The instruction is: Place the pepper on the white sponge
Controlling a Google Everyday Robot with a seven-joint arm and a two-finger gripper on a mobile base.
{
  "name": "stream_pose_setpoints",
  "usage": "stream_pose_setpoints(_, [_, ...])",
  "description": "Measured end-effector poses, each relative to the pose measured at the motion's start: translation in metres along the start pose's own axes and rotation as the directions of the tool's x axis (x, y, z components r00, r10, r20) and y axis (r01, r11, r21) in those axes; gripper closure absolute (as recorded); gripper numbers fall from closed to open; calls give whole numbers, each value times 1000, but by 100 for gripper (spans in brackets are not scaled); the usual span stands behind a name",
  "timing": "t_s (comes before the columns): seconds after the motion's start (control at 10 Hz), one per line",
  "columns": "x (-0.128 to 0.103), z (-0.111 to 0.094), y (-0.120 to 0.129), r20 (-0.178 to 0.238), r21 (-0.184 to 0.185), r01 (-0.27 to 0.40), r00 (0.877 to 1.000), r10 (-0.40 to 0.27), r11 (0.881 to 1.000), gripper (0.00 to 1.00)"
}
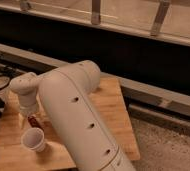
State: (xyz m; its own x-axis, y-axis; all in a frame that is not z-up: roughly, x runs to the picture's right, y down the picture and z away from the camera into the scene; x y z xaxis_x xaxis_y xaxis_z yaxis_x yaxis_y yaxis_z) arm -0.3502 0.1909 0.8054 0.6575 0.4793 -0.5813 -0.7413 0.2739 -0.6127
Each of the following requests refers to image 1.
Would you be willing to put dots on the metal window railing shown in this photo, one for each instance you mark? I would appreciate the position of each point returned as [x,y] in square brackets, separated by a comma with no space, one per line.
[163,20]

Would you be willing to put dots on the white paper cup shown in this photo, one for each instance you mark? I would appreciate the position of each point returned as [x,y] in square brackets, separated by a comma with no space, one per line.
[34,139]

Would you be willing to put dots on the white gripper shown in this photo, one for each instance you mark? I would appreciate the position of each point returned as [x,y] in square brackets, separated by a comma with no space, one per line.
[26,111]

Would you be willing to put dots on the wooden board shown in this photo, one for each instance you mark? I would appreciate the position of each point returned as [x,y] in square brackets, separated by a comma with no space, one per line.
[109,102]

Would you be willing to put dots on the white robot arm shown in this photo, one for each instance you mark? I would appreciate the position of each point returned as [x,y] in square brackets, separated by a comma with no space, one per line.
[63,94]

